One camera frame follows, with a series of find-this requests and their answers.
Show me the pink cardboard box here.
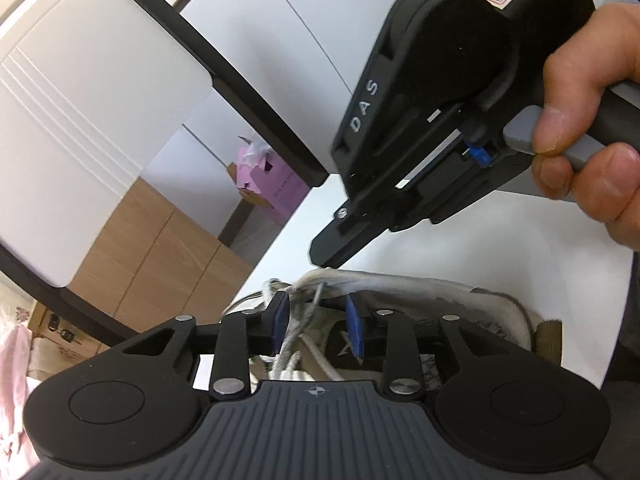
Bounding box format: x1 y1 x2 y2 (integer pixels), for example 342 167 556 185
227 134 312 227

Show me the white shoelace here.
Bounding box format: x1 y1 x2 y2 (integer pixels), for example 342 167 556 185
259 276 333 382

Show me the white chair with black frame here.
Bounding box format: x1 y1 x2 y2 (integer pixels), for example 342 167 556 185
0 0 636 396

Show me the pink bed sheet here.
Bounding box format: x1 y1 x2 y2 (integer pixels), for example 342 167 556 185
0 324 45 472

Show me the cream bed skirt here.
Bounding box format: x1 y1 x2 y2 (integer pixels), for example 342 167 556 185
0 280 37 332

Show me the dark key bunch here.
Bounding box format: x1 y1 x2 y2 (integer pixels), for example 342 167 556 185
46 311 82 347

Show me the person's right hand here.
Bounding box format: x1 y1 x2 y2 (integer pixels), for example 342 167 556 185
531 3 640 252

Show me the wooden nightstand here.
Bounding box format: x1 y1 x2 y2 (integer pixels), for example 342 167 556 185
27 177 256 378

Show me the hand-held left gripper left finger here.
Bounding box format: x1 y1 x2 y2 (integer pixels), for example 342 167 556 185
121 290 292 402

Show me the white and brown shoe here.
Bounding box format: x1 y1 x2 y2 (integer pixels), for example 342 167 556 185
220 267 564 386

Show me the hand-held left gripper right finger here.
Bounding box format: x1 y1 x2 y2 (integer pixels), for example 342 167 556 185
345 293 507 402

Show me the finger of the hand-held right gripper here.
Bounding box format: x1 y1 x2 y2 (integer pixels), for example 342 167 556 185
308 199 397 269

